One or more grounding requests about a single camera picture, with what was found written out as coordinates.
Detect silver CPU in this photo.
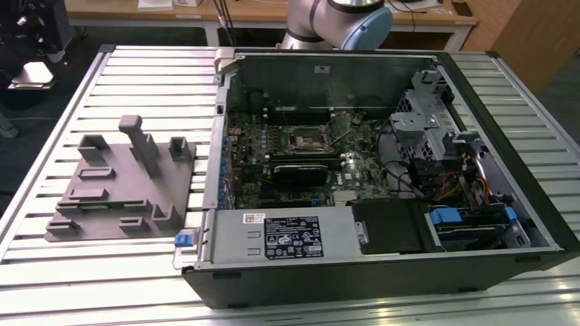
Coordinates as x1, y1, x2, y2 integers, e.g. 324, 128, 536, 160
7, 62, 62, 90

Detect metal socket cover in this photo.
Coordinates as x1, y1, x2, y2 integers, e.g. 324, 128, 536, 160
324, 112, 358, 152

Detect CPU socket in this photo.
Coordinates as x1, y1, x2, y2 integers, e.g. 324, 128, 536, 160
283, 125, 339, 153

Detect wooden desk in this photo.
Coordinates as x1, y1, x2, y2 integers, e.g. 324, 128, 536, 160
0, 0, 482, 52

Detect grey plastic parts rack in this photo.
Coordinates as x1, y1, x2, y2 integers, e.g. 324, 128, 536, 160
44, 114, 200, 243

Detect blue case release latch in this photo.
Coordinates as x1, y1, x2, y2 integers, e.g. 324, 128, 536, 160
174, 229, 202, 248

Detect black graphics card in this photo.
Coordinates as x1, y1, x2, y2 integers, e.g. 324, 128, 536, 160
271, 164, 330, 188

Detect grey power supply unit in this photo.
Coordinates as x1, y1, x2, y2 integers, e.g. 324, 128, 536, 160
195, 206, 367, 266

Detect black expansion slot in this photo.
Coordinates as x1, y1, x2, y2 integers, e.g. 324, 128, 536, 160
260, 199, 335, 209

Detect silver chipset heatsink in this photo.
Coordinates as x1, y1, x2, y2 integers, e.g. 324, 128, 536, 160
332, 189, 360, 207

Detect green motherboard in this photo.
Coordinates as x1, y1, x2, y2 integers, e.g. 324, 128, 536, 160
224, 110, 395, 210

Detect silver metal drive cage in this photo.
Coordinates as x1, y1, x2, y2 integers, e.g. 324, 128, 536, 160
388, 69, 458, 164

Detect black plastic shroud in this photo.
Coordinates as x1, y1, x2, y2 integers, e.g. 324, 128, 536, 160
346, 198, 444, 256

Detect black PC case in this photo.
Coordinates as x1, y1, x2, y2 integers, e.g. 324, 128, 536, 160
174, 47, 580, 310

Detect hard disk in blue carrier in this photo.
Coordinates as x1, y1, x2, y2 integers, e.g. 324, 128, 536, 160
428, 207, 508, 238

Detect wooden cabinet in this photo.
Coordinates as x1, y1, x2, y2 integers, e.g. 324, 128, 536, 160
464, 0, 580, 99

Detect metal disk bay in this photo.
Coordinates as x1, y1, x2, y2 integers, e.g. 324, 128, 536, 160
423, 202, 535, 253

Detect thin dangling robot cable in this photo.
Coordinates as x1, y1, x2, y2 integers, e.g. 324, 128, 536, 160
216, 0, 238, 47

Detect yellow power wires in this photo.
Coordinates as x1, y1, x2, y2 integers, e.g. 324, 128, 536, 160
435, 171, 462, 203

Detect orange flat data cable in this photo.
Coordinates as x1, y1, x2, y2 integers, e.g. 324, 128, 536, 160
471, 169, 494, 205

